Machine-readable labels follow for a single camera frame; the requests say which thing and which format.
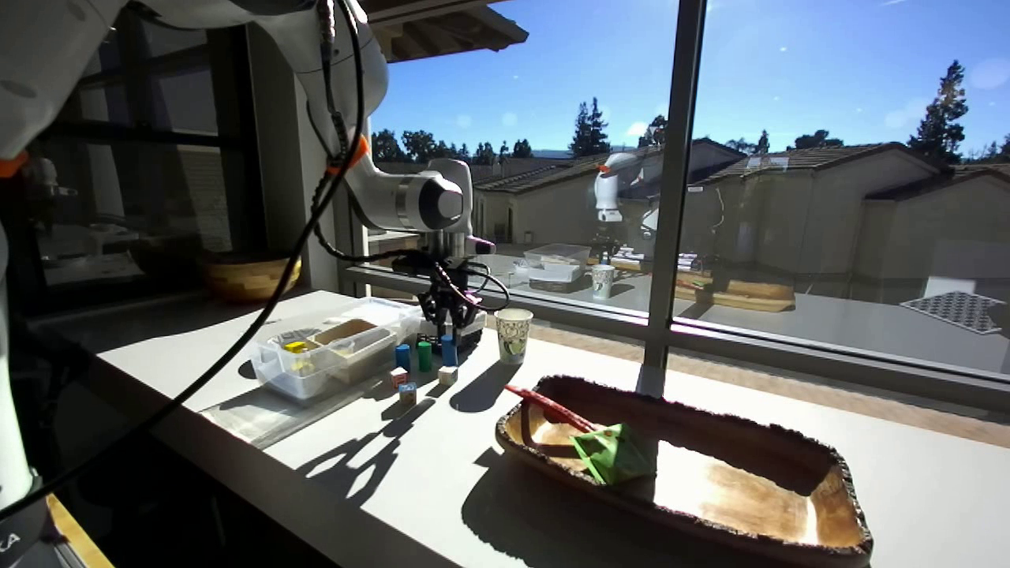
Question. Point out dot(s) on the small wooden tray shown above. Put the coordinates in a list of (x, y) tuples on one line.
[(345, 335)]

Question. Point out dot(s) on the clear plastic lid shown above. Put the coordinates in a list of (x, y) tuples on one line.
[(260, 422)]

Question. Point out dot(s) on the red and white cube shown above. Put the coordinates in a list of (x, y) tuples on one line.
[(399, 377)]

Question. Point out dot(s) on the printed paper cup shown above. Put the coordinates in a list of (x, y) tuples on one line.
[(513, 335)]

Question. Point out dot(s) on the clear plastic container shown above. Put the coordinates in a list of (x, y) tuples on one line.
[(316, 371)]

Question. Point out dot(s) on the green cylinder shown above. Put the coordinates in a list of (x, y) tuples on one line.
[(424, 356)]

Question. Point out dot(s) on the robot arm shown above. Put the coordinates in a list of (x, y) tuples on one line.
[(63, 55)]

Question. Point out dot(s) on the blue cylinder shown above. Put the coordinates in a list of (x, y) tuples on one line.
[(449, 350), (402, 356)]

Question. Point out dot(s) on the blue and white cube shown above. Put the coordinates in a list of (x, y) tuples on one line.
[(407, 393)]

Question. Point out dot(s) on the large window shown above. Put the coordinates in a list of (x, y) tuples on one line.
[(828, 158)]

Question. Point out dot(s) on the red stick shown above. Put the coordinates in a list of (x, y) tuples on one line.
[(552, 409)]

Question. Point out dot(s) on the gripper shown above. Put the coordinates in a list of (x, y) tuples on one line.
[(450, 272)]

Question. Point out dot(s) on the yellow block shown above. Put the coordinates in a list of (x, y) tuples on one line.
[(296, 346)]

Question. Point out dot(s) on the dark window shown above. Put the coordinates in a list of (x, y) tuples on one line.
[(150, 158)]

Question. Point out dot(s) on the white and black box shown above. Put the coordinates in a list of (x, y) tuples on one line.
[(472, 330)]

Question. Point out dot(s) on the beige cube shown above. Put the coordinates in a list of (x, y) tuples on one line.
[(447, 375)]

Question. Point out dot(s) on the woven wooden bowl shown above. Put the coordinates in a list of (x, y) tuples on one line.
[(248, 276)]

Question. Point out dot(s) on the large wooden tray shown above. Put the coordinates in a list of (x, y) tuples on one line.
[(750, 489)]

